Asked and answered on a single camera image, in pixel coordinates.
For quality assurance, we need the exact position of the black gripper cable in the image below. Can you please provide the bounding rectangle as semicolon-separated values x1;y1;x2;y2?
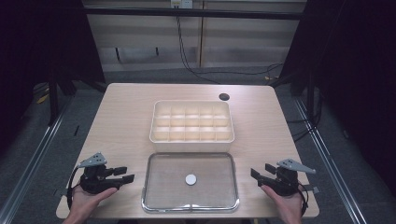
297;181;310;217
65;165;82;210

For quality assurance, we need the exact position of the black metal stand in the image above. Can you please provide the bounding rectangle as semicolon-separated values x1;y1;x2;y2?
47;73;61;127

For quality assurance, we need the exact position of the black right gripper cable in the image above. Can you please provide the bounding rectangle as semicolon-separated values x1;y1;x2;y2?
297;181;310;217

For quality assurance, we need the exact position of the metal floor rail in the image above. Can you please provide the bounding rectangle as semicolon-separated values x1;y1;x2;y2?
0;94;76;224
292;96;370;224

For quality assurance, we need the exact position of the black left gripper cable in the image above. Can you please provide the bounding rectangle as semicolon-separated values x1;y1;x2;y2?
65;165;82;210

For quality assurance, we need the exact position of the person's right hand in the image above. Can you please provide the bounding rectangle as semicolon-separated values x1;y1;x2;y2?
260;184;304;218

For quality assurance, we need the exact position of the bundle of black cables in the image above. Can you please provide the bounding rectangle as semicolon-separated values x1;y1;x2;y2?
286;90;324;144

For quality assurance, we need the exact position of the dark curtain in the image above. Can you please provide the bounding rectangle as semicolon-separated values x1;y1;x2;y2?
269;0;396;190
0;0;106;153

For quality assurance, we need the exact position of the yellow floor object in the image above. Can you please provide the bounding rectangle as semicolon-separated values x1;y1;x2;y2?
35;92;50;105

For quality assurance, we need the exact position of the person's left hand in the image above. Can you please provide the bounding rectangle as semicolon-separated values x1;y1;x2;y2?
68;185;119;219

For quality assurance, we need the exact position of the clear lid with white knob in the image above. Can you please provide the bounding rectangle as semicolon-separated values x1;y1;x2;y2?
141;151;241;215

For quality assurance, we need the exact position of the long black floor cable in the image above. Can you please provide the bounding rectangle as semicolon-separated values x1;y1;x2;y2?
176;15;284;85

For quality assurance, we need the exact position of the black horizontal bar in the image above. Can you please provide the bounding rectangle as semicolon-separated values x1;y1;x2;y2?
83;7;307;21

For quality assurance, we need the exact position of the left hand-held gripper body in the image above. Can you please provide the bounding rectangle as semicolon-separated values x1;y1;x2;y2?
78;151;122;196

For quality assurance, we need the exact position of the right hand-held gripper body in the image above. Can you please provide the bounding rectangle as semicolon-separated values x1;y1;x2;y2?
263;158;317;197

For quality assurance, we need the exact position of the white compartment storage box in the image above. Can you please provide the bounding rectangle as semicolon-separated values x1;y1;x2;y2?
148;99;235;153

